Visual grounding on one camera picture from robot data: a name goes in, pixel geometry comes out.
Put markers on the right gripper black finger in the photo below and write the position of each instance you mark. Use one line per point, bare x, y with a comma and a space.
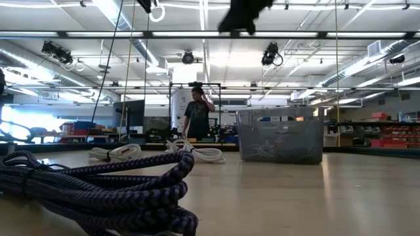
236, 16
257, 8

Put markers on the transparent grey plastic bin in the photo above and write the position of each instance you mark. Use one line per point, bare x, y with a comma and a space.
295, 144

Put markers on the black overhead crossbar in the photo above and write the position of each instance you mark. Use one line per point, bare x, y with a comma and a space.
147, 34

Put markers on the white cylindrical tank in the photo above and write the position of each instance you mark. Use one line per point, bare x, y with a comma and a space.
178, 108

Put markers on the person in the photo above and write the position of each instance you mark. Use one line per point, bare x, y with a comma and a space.
198, 121

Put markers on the black monitor on stand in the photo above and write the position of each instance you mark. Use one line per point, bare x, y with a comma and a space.
131, 113

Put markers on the shelf with red bins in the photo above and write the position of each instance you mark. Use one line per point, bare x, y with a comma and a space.
361, 124

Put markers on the blue storage box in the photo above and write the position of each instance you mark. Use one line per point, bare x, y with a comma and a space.
85, 125

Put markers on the red storage box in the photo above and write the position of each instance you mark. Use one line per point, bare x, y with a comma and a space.
78, 132

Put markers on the black overhead camera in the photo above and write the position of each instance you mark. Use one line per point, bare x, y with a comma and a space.
397, 59
188, 58
62, 56
270, 54

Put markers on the black camera on frame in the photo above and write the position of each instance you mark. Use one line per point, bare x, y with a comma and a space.
195, 84

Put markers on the silver ventilation duct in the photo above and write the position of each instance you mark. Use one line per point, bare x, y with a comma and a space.
124, 24
354, 70

